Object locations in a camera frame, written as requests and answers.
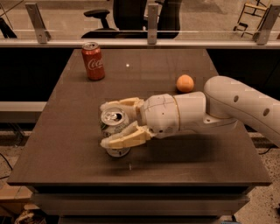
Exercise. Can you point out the horizontal metal railing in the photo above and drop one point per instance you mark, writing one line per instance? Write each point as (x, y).
(139, 43)

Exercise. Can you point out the orange ball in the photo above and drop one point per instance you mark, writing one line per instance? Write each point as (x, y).
(185, 83)

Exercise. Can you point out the red coca-cola can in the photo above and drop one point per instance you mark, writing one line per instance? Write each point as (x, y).
(92, 56)

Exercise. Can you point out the silver green 7up can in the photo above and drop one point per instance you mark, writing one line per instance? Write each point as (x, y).
(114, 120)

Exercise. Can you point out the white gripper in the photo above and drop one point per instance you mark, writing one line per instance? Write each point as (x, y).
(159, 114)

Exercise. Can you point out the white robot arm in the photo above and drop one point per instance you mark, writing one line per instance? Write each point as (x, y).
(223, 102)

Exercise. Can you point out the grey table base drawers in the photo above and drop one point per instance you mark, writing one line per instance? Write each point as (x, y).
(124, 207)

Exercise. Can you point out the middle metal bracket post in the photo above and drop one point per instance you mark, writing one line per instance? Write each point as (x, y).
(152, 23)

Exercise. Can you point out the left metal bracket post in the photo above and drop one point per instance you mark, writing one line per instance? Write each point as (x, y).
(42, 34)

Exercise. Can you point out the wooden chair in background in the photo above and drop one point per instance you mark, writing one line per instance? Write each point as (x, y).
(251, 16)

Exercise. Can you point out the black office chair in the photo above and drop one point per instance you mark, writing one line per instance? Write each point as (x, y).
(130, 22)

